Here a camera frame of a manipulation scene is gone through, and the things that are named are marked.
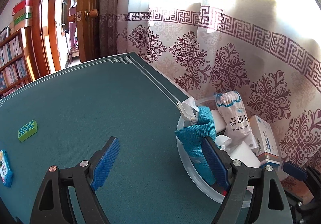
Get white blue medicine box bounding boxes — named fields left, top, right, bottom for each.
left=250, top=115, right=281, bottom=169

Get brown wooden door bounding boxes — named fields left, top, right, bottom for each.
left=32, top=0, right=119, bottom=79

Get white sponge block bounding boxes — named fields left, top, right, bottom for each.
left=211, top=109, right=226, bottom=136

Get patterned white purple curtain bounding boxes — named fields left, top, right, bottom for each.
left=99, top=0, right=320, bottom=169

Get green blue dotted tile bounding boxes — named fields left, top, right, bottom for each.
left=17, top=119, right=38, bottom=142

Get wooden bookshelf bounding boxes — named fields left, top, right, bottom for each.
left=1, top=26, right=39, bottom=99

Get blue wet wipes pack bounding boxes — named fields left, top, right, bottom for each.
left=0, top=150, right=14, bottom=188

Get clear plastic round basin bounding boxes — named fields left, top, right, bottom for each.
left=175, top=97, right=254, bottom=208

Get stacked colourful boxes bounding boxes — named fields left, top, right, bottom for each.
left=9, top=0, right=33, bottom=34

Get teal cloth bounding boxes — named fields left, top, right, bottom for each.
left=175, top=96, right=216, bottom=185

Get teal table mat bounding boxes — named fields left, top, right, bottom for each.
left=1, top=54, right=219, bottom=223

